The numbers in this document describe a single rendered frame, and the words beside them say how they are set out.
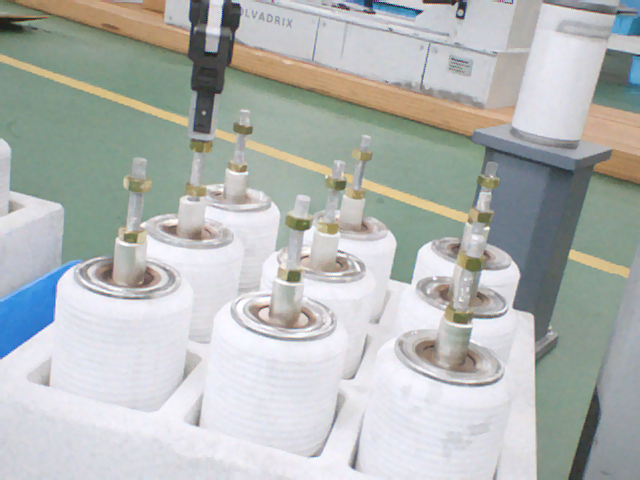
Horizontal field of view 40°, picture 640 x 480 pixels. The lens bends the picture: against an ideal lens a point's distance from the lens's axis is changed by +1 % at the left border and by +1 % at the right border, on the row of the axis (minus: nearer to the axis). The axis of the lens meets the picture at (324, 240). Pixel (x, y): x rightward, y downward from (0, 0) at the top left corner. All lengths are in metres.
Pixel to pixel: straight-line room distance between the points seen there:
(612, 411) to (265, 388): 0.33
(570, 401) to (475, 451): 0.60
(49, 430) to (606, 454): 0.46
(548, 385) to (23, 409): 0.76
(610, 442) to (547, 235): 0.43
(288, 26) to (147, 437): 2.72
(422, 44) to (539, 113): 1.79
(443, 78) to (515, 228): 1.76
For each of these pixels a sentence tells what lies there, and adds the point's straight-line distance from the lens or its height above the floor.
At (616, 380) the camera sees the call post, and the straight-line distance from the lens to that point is 0.78.
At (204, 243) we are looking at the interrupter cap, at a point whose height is 0.25.
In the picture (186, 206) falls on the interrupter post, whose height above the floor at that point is 0.28.
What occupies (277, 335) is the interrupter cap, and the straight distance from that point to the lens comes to 0.58.
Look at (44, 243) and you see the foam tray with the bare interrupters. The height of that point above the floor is 0.14.
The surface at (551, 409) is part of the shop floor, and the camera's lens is 1.14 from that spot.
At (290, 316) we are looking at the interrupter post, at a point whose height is 0.26.
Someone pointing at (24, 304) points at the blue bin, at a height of 0.10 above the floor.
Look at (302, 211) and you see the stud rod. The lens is 0.58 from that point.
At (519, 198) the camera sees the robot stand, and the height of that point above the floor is 0.23.
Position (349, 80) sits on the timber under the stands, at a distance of 2.99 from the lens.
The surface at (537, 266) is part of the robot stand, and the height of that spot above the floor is 0.14.
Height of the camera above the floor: 0.50
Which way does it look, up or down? 19 degrees down
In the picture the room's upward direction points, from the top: 10 degrees clockwise
